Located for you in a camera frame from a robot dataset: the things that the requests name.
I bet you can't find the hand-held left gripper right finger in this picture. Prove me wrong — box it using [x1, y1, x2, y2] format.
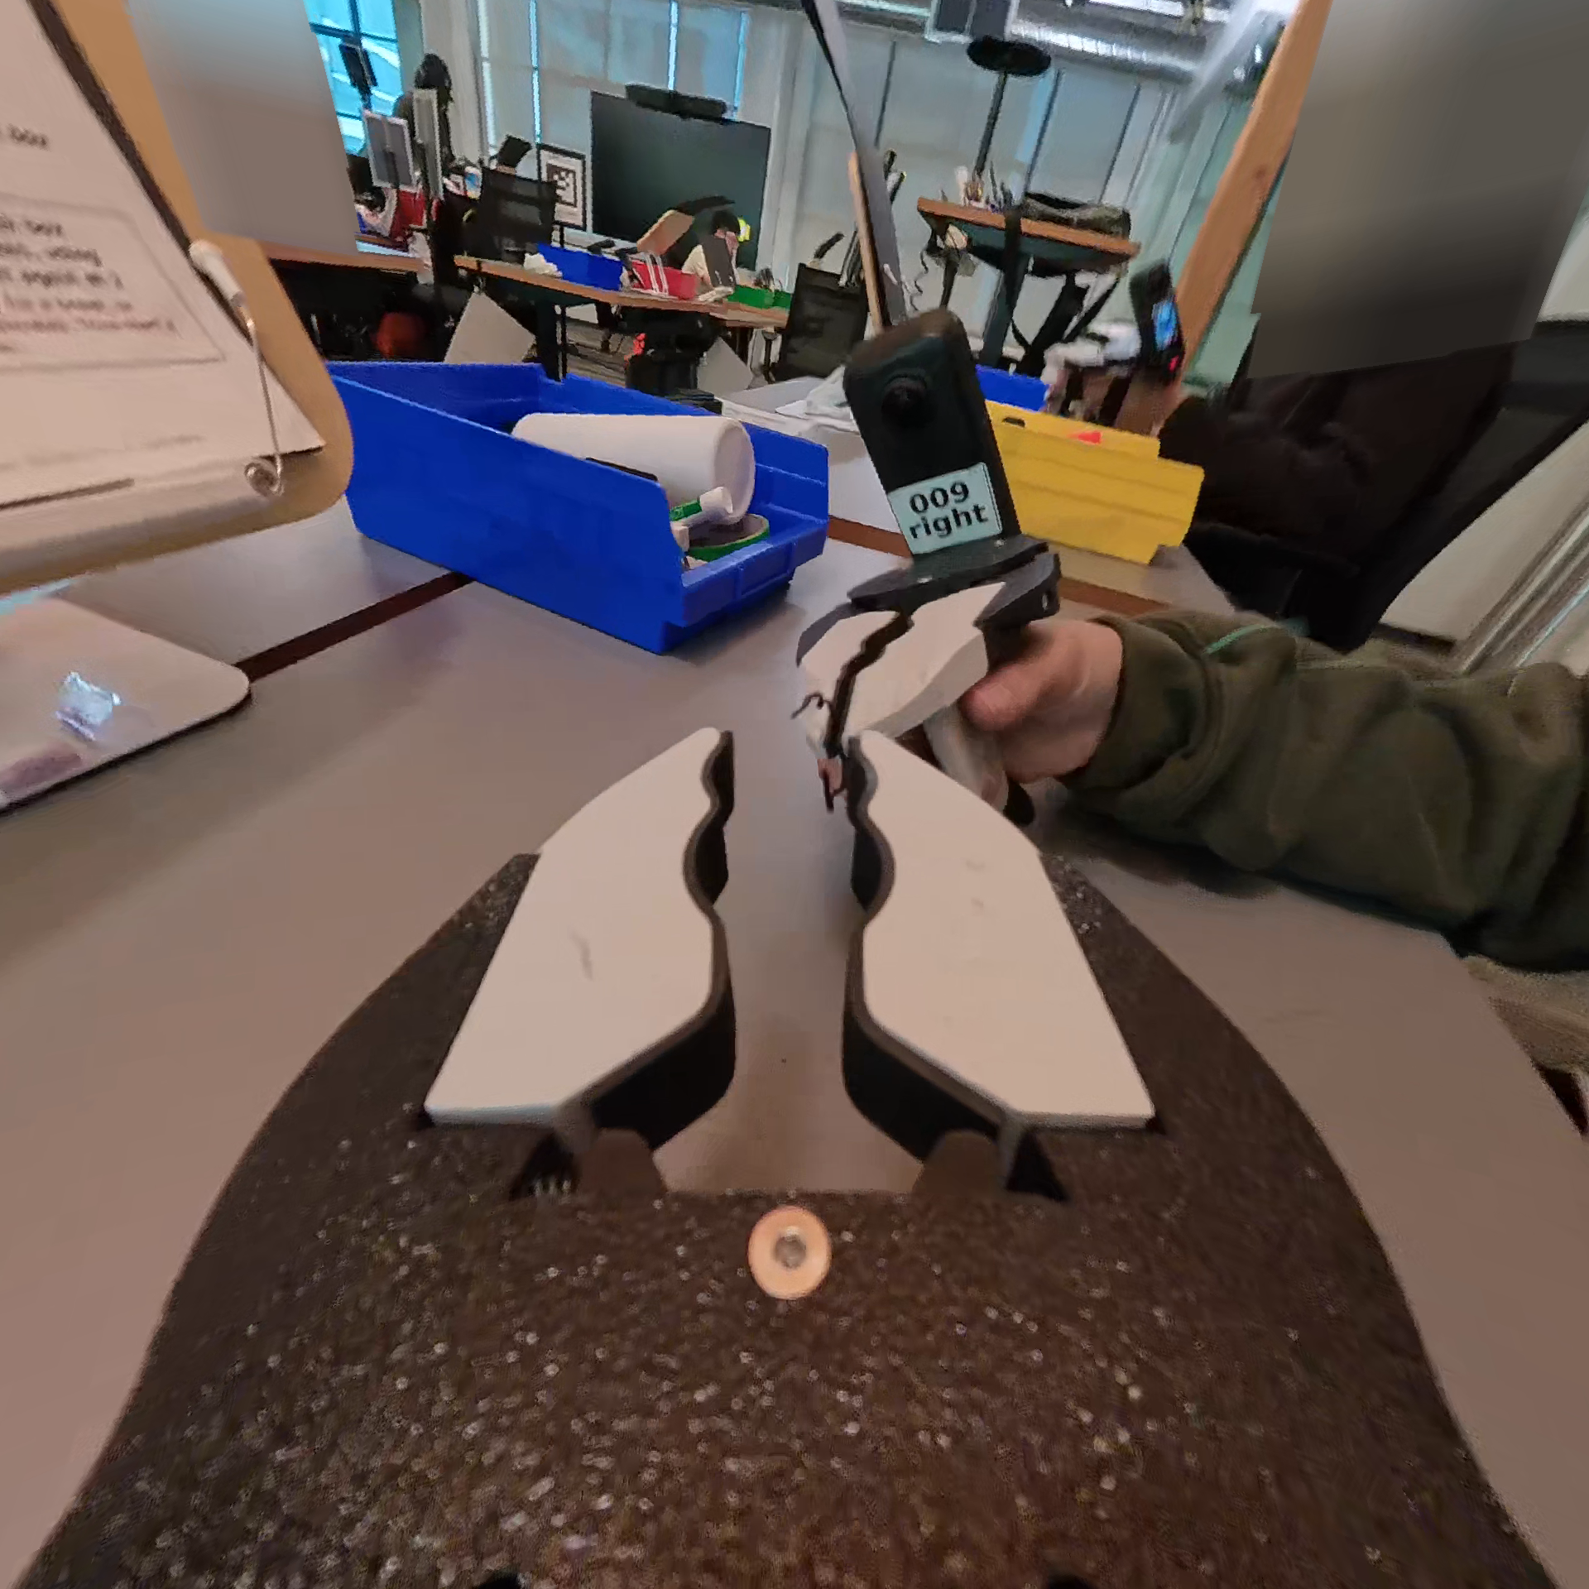
[842, 731, 1156, 1151]

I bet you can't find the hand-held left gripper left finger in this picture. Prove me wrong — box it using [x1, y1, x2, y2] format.
[424, 729, 736, 1151]

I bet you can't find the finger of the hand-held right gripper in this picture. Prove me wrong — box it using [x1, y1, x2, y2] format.
[848, 583, 1011, 750]
[799, 606, 899, 765]

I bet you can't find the thin black wire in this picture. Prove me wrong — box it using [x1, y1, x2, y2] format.
[793, 689, 861, 816]

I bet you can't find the person's right forearm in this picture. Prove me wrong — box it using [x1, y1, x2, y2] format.
[1067, 610, 1589, 977]

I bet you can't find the person's right hand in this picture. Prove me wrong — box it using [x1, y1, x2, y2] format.
[962, 615, 1128, 787]

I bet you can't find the black mesh chair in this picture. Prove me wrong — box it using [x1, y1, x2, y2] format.
[776, 263, 871, 381]

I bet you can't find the green tape roll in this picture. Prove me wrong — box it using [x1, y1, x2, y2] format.
[670, 496, 772, 566]

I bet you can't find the yellow plastic bin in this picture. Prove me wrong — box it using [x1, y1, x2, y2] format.
[986, 400, 1206, 566]

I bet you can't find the wooden standing desk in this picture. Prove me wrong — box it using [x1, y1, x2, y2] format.
[916, 197, 1137, 362]

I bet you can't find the long dark plank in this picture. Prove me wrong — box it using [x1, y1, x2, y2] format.
[801, 0, 922, 337]

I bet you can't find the white paper roll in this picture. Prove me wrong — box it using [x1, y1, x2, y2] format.
[511, 411, 759, 524]

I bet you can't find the blue plastic bin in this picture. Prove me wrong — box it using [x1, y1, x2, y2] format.
[326, 358, 831, 657]

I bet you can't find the large black screen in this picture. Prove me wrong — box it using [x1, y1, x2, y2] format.
[589, 89, 774, 269]

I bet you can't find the black round-top stand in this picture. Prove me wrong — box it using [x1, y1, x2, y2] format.
[967, 35, 1050, 201]

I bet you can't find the white stand base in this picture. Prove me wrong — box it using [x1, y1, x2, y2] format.
[0, 596, 254, 816]

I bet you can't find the small clear plastic wrapper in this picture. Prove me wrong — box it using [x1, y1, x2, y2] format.
[55, 670, 127, 742]

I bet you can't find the wooden clipboard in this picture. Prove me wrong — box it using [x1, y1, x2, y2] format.
[0, 0, 356, 598]

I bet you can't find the printed instruction sheet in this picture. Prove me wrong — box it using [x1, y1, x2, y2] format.
[0, 0, 328, 511]

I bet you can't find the metal binder ring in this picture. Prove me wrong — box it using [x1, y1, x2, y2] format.
[190, 239, 290, 502]

